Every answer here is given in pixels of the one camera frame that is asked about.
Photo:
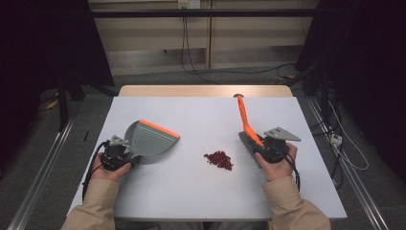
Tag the aluminium floor rail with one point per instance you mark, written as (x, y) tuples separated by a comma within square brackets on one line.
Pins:
[(41, 172), (351, 179)]

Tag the grey dustpan with orange edge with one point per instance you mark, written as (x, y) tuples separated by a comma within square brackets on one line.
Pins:
[(150, 140)]

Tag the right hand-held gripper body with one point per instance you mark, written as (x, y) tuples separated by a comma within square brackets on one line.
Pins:
[(276, 148)]

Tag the black horizontal bar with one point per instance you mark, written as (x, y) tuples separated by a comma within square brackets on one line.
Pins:
[(204, 13)]

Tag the orange brush with grey bristles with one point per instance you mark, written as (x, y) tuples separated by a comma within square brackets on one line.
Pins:
[(247, 127)]

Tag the person's right hand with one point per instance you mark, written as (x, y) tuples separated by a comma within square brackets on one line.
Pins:
[(277, 169)]

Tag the black curtain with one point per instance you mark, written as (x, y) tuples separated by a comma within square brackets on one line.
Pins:
[(44, 48), (367, 64)]

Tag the white wall socket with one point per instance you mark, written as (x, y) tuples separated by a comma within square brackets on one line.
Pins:
[(189, 4)]

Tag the person's left hand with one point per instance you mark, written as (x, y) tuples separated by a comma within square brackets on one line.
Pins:
[(110, 174)]

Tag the person's lap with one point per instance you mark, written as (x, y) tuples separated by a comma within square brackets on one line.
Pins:
[(207, 225)]

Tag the black metal stand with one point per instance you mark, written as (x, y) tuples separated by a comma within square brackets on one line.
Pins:
[(63, 102)]

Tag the group of red beans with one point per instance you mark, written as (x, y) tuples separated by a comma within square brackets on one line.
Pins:
[(220, 159)]

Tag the beige wooden shelf unit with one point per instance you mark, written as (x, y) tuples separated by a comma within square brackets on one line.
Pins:
[(204, 41)]

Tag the white table cover board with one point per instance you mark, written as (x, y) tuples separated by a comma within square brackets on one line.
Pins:
[(198, 198)]

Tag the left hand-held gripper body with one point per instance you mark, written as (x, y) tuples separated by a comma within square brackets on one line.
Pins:
[(115, 155)]

